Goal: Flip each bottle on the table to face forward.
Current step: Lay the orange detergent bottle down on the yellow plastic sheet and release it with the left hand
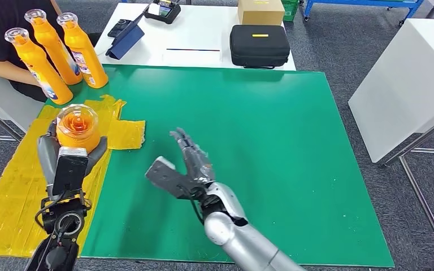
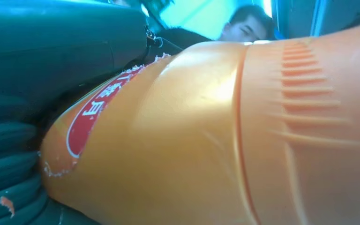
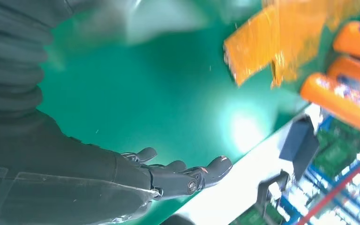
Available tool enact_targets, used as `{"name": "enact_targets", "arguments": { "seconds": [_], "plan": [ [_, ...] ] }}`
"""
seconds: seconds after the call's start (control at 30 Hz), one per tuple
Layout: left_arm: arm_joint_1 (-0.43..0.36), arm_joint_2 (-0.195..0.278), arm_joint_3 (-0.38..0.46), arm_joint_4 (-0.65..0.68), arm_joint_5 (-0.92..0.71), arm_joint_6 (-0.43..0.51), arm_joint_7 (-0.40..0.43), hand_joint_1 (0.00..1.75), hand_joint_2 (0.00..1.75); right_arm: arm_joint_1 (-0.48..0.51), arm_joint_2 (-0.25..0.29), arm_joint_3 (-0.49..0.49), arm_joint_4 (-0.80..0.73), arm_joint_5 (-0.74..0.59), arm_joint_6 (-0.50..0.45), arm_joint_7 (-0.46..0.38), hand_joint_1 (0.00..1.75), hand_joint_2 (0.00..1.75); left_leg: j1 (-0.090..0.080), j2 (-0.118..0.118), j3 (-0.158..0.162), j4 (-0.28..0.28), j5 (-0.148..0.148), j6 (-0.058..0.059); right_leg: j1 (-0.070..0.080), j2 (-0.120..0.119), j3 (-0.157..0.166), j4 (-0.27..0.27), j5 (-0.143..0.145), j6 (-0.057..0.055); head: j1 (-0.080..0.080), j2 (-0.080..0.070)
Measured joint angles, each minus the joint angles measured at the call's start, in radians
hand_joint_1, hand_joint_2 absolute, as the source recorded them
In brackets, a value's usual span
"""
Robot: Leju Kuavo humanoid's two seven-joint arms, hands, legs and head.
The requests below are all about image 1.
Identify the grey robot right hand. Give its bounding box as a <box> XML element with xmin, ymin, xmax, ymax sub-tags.
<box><xmin>169</xmin><ymin>127</ymin><xmax>216</xmax><ymax>184</ymax></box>

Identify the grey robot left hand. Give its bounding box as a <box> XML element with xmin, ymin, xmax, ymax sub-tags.
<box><xmin>36</xmin><ymin>121</ymin><xmax>109</xmax><ymax>188</ymax></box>

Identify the orange plastic bottle clear cap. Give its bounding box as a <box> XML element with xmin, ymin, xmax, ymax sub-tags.
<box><xmin>56</xmin><ymin>12</ymin><xmax>109</xmax><ymax>89</ymax></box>
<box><xmin>55</xmin><ymin>104</ymin><xmax>102</xmax><ymax>154</ymax></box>
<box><xmin>4</xmin><ymin>27</ymin><xmax>75</xmax><ymax>106</ymax></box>
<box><xmin>24</xmin><ymin>9</ymin><xmax>84</xmax><ymax>86</ymax></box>

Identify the black phone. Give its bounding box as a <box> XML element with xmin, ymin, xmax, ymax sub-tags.
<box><xmin>107</xmin><ymin>19</ymin><xmax>132</xmax><ymax>38</ymax></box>

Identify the yellow taped plastic sheet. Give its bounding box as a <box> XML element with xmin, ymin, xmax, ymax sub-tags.
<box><xmin>0</xmin><ymin>94</ymin><xmax>146</xmax><ymax>259</ymax></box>

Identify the white side table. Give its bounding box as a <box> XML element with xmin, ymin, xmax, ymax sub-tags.
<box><xmin>348</xmin><ymin>19</ymin><xmax>434</xmax><ymax>163</ymax></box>
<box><xmin>0</xmin><ymin>67</ymin><xmax>46</xmax><ymax>133</ymax></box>

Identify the green table mat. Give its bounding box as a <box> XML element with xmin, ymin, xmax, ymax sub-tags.
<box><xmin>45</xmin><ymin>64</ymin><xmax>394</xmax><ymax>267</ymax></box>

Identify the black zipped carry case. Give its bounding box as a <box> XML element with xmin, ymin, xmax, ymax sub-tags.
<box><xmin>229</xmin><ymin>24</ymin><xmax>291</xmax><ymax>70</ymax></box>

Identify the white desk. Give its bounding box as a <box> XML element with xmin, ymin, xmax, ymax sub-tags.
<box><xmin>94</xmin><ymin>3</ymin><xmax>297</xmax><ymax>72</ymax></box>

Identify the blue tablet folio case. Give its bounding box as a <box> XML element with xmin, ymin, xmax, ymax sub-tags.
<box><xmin>105</xmin><ymin>11</ymin><xmax>145</xmax><ymax>60</ymax></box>

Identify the black handheld controller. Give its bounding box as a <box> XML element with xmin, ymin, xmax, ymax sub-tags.
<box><xmin>144</xmin><ymin>0</ymin><xmax>182</xmax><ymax>25</ymax></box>

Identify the brown cardboard box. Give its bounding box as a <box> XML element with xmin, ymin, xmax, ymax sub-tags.
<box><xmin>237</xmin><ymin>0</ymin><xmax>286</xmax><ymax>26</ymax></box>

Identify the green plastic crate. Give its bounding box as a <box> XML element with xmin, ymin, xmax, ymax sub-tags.
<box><xmin>281</xmin><ymin>0</ymin><xmax>301</xmax><ymax>22</ymax></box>

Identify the blue metal rack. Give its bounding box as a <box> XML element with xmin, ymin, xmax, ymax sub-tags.
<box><xmin>303</xmin><ymin>0</ymin><xmax>426</xmax><ymax>23</ymax></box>

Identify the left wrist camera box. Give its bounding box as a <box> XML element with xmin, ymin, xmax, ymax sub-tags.
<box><xmin>51</xmin><ymin>146</ymin><xmax>90</xmax><ymax>198</ymax></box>

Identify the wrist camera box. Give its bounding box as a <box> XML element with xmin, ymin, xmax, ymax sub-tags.
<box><xmin>145</xmin><ymin>156</ymin><xmax>199</xmax><ymax>199</ymax></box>
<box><xmin>51</xmin><ymin>146</ymin><xmax>90</xmax><ymax>198</ymax></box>

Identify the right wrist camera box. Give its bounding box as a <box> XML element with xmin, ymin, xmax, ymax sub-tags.
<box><xmin>145</xmin><ymin>156</ymin><xmax>199</xmax><ymax>199</ymax></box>

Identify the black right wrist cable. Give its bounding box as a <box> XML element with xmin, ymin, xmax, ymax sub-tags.
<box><xmin>189</xmin><ymin>196</ymin><xmax>207</xmax><ymax>225</ymax></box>

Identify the silver metal table frame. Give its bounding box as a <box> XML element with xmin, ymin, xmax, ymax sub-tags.
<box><xmin>0</xmin><ymin>100</ymin><xmax>25</xmax><ymax>143</ymax></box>
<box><xmin>383</xmin><ymin>110</ymin><xmax>434</xmax><ymax>268</ymax></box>

